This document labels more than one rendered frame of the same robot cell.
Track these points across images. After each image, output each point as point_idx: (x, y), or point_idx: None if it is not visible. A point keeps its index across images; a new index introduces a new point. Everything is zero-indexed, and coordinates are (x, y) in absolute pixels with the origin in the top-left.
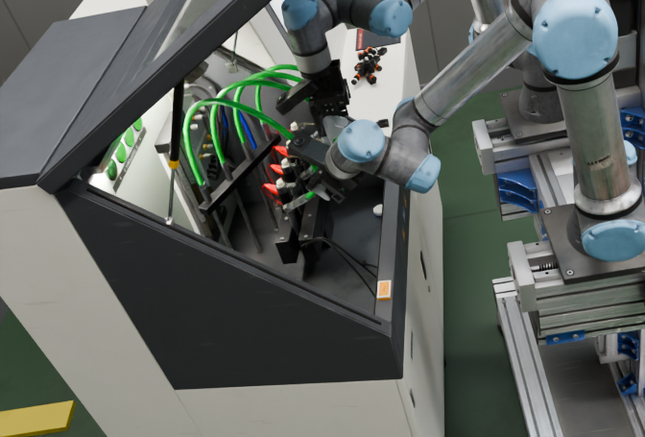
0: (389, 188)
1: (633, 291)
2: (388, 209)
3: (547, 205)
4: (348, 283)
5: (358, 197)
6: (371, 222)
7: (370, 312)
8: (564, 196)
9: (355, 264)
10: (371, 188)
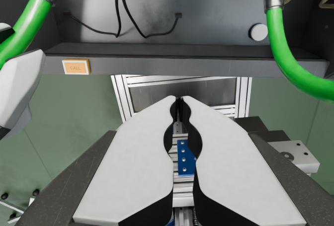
0: (253, 65)
1: None
2: (212, 65)
3: (183, 188)
4: None
5: (298, 0)
6: (244, 21)
7: (110, 27)
8: (190, 197)
9: (179, 4)
10: (307, 18)
